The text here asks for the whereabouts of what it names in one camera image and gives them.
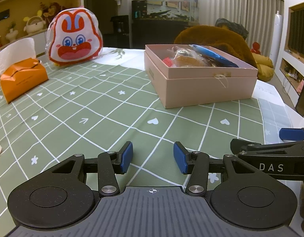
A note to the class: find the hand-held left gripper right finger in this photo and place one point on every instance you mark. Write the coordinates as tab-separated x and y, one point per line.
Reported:
180	158

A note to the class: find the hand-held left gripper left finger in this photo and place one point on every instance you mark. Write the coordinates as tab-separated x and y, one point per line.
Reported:
124	158

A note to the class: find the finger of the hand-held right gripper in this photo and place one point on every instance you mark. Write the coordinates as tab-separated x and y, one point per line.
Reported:
291	134
245	148

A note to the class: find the pink cardboard box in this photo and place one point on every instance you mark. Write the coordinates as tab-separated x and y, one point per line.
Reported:
203	88

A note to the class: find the large blue snack packet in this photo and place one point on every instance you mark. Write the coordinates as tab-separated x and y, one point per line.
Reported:
213	55

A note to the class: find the bread bun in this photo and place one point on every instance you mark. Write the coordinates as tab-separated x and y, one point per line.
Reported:
189	59

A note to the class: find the green checked tablecloth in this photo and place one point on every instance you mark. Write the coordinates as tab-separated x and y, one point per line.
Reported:
105	118

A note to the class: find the yellow padded beanbag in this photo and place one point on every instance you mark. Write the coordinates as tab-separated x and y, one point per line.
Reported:
264	66

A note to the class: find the red toy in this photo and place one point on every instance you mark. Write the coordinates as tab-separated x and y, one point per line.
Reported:
256	47

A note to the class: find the white tower air conditioner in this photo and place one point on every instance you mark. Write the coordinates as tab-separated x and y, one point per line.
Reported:
276	34

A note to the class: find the black television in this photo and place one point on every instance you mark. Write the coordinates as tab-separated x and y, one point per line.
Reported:
300	32

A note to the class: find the dark grey jacket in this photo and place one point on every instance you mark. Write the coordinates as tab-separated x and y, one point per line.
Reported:
233	28

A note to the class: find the rabbit face bag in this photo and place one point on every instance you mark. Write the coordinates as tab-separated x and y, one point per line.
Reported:
75	42

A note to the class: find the black cabinet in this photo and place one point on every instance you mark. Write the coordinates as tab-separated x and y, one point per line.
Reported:
142	32

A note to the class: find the orange tissue box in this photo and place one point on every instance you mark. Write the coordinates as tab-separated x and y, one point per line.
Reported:
23	79

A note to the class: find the black water dispenser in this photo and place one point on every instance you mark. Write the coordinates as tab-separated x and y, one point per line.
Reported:
119	29

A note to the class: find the grey curtains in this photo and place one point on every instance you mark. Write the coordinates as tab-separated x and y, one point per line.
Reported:
241	5

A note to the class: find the glass fish tank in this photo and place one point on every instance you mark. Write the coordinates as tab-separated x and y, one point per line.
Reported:
171	8

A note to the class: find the white tissue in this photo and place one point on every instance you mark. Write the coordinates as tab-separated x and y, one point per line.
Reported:
16	51

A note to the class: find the white plush toy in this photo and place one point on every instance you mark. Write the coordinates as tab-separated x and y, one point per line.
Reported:
34	23

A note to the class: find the brown plush toys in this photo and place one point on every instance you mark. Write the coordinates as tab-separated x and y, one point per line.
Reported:
53	11

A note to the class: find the white vase with plant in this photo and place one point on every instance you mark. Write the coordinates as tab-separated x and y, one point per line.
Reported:
11	34

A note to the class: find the wooden wall unit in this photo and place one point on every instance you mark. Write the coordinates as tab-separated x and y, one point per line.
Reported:
292	69

